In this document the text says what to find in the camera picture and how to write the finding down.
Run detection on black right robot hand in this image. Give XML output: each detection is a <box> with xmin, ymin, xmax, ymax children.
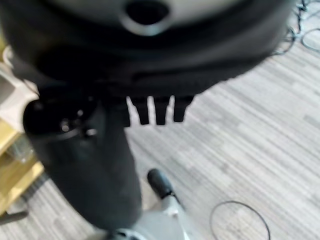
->
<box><xmin>0</xmin><ymin>0</ymin><xmax>294</xmax><ymax>231</ymax></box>

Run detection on dark robot foot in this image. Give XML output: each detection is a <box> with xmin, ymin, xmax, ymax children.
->
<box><xmin>146</xmin><ymin>168</ymin><xmax>176</xmax><ymax>201</ymax></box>

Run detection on silver robot leg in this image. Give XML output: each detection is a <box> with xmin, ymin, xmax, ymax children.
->
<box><xmin>107</xmin><ymin>193</ymin><xmax>187</xmax><ymax>240</ymax></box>

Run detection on tangled dark cables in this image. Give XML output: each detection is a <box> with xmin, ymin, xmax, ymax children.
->
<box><xmin>273</xmin><ymin>0</ymin><xmax>320</xmax><ymax>57</ymax></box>

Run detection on black cable loop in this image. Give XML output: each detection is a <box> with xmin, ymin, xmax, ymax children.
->
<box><xmin>209</xmin><ymin>200</ymin><xmax>271</xmax><ymax>240</ymax></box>

